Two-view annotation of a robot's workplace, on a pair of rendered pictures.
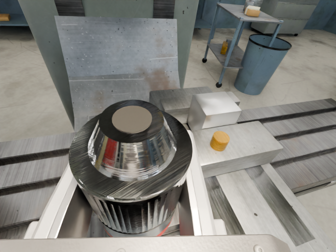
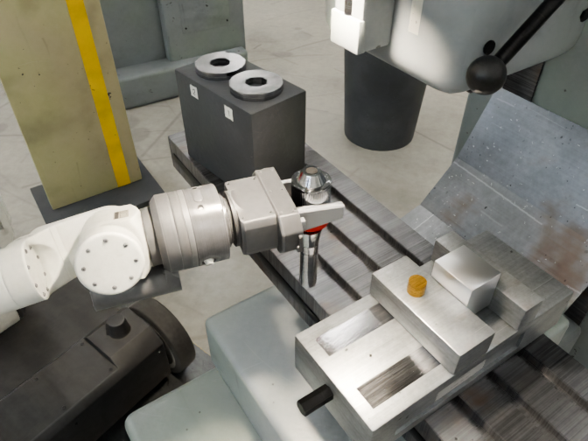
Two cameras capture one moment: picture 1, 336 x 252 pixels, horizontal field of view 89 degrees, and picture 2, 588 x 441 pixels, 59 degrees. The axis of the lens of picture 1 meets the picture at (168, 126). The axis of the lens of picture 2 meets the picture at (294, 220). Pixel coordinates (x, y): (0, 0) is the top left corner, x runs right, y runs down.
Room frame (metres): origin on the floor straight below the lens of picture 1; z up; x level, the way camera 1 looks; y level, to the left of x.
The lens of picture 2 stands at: (-0.08, -0.45, 1.53)
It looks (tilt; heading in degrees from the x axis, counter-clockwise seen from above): 41 degrees down; 78
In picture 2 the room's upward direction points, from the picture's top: straight up
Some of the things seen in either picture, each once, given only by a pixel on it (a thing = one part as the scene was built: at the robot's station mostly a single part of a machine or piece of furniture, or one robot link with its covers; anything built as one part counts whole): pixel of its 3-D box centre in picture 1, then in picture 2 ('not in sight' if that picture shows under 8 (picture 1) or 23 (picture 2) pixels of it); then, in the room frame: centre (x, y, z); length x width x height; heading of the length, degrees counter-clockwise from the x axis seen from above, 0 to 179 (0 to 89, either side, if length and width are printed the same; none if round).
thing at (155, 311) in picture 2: not in sight; (160, 334); (-0.23, 0.36, 0.50); 0.20 x 0.05 x 0.20; 129
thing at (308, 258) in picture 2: not in sight; (308, 252); (0.04, 0.01, 1.06); 0.03 x 0.03 x 0.11
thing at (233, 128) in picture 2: not in sight; (241, 122); (0.00, 0.39, 1.04); 0.22 x 0.12 x 0.20; 120
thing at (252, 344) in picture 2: not in sight; (383, 340); (0.18, 0.03, 0.80); 0.50 x 0.35 x 0.12; 21
